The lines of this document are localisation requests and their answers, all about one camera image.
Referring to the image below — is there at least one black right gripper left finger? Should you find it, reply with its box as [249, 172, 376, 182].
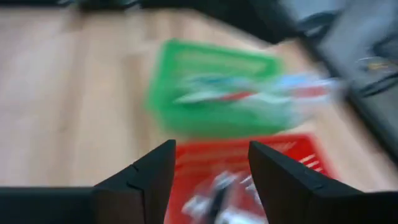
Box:
[0, 139, 177, 224]

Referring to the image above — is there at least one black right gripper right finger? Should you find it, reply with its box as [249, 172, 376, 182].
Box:
[248, 141, 398, 224]

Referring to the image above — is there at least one nail clipper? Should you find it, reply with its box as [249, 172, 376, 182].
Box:
[182, 170, 268, 224]

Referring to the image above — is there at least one red plastic basket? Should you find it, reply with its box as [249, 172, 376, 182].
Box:
[164, 133, 338, 224]

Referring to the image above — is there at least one green plastic basket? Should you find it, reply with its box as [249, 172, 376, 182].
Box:
[144, 39, 308, 139]

